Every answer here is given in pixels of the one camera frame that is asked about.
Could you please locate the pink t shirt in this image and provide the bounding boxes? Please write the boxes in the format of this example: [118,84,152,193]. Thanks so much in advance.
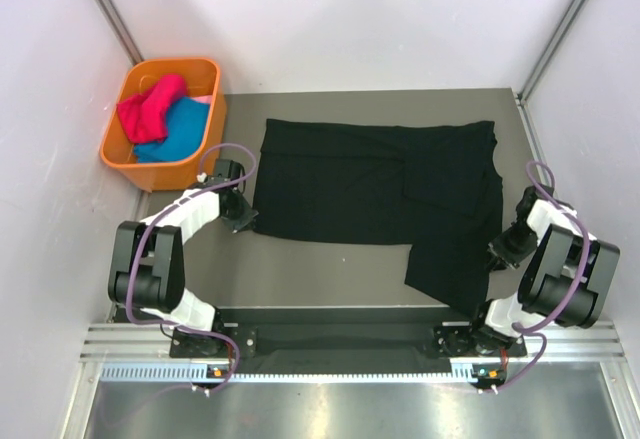
[116,74,187,145]

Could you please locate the right aluminium frame post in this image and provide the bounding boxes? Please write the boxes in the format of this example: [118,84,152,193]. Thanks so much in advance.
[516,0,589,107]

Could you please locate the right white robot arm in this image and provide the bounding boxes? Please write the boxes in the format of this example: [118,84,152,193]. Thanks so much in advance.
[466,186,620,355]

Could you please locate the black t shirt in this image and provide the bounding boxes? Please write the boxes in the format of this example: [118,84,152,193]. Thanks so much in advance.
[253,119,503,316]

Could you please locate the blue t shirt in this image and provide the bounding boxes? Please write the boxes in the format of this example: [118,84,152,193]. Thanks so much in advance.
[134,97,210,163]

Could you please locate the white slotted cable duct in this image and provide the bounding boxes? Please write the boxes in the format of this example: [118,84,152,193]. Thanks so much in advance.
[100,362,503,385]

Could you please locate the aluminium frame post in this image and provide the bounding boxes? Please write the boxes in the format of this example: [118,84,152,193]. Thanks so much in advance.
[516,0,589,107]
[94,0,144,65]

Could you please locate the orange plastic bin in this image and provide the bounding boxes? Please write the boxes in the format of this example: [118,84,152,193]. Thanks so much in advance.
[100,57,227,192]

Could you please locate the light pink cloth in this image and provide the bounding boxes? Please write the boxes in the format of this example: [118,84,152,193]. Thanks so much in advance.
[194,95,213,104]

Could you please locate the left aluminium frame post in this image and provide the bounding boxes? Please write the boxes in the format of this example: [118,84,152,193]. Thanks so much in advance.
[94,0,144,65]

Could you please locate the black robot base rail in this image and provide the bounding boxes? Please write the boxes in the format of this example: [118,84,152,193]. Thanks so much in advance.
[112,306,591,365]

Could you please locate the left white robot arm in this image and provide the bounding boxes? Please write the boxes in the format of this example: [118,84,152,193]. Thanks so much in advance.
[107,159,257,357]

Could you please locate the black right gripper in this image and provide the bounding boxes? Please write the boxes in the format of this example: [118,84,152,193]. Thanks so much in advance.
[486,222,539,272]

